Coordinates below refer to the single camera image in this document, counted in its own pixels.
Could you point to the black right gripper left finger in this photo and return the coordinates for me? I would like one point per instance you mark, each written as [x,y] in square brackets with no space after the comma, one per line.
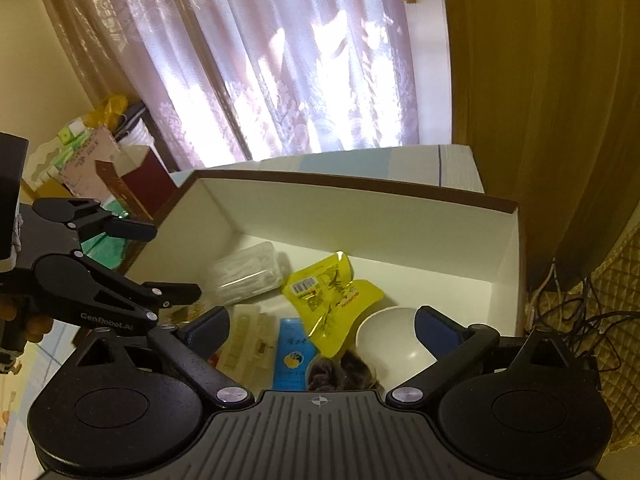
[187,350]

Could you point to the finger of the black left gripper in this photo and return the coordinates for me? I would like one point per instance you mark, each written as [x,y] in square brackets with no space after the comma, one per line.
[89,219]
[115,292]

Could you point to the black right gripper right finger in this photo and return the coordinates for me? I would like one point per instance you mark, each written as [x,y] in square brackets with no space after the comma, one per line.
[457,350]

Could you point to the yellow snack packet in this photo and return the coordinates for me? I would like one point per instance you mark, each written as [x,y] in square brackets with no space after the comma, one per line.
[330,301]

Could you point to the green foil bag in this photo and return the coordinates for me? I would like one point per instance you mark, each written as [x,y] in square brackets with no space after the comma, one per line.
[101,247]

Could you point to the beige flat packet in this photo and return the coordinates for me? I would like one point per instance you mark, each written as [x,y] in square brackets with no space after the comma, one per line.
[248,355]

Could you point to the red gift box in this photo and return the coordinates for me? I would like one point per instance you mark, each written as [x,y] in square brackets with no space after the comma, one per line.
[138,180]

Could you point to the white bowl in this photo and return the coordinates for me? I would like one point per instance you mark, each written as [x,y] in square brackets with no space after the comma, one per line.
[387,343]

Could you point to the clear plastic container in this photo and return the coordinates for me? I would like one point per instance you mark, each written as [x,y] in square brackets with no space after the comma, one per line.
[242,275]

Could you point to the blue tube in box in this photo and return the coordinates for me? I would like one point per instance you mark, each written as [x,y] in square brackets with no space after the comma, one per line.
[294,354]

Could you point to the dark hair scrunchie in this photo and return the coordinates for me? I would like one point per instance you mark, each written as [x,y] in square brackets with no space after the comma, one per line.
[348,373]

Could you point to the brown cardboard box white inside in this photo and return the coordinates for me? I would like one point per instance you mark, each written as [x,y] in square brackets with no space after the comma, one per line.
[456,251]

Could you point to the checked tablecloth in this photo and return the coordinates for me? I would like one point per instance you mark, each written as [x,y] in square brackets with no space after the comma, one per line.
[447,166]

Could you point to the pink lace curtain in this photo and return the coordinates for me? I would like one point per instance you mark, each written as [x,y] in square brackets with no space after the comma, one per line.
[234,80]

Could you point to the wooden door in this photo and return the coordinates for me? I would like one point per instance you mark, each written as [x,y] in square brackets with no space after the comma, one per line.
[546,93]

